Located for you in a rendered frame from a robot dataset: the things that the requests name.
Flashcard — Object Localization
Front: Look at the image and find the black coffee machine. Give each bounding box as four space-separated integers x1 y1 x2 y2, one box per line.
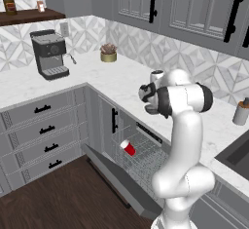
29 28 78 82

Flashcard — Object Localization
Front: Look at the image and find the grey dishwasher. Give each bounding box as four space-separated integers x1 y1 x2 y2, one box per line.
110 109 173 208

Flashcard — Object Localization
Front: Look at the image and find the red cup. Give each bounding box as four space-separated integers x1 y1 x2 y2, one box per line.
119 138 137 158

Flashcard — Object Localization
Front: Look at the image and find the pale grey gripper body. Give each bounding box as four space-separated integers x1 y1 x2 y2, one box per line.
144 103 160 116

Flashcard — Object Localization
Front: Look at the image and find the brown jar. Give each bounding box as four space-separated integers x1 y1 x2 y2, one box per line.
2 0 18 17

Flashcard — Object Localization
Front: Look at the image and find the black cupboard handle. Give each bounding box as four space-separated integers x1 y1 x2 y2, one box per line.
241 24 249 49
223 0 246 44
111 107 120 134
148 0 160 24

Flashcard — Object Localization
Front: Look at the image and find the dark grey sink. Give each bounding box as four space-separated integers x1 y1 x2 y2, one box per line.
214 130 249 182

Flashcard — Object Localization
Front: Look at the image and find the potted succulent plant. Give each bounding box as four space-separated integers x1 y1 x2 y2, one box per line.
99 42 119 63

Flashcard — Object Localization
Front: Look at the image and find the wire dishwasher rack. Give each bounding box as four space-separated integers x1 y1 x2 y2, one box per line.
111 125 172 190

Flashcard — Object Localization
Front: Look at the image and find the small orange bottle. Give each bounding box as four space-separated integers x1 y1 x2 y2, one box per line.
36 0 47 14

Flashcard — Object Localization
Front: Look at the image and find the black drawer handle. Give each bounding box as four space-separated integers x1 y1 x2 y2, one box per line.
38 125 56 135
43 142 60 154
48 159 63 171
33 103 53 115

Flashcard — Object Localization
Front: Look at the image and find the grey sink cupboard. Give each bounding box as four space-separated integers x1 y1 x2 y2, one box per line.
189 177 249 229

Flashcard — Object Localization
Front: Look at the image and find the narrow grey cupboard door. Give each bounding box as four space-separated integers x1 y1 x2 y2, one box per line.
96 95 123 163

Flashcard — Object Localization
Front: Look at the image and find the white wall socket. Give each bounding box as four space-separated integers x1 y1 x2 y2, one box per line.
59 21 71 38

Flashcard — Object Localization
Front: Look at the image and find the dark wooden shelf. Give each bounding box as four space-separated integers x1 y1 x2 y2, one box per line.
0 8 67 27

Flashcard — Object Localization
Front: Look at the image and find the grey dishwasher door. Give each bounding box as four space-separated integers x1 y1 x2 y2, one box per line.
81 142 163 221

